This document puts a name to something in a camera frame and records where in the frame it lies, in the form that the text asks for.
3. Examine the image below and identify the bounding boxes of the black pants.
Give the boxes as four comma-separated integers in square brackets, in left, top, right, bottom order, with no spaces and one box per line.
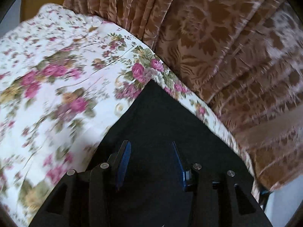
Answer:
[88,81,254,226]

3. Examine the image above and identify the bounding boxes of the floral bed sheet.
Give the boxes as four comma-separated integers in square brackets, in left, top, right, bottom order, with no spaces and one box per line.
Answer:
[1,4,253,226]

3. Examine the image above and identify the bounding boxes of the brown floral curtain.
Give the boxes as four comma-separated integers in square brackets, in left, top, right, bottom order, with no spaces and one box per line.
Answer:
[63,0,302,191]

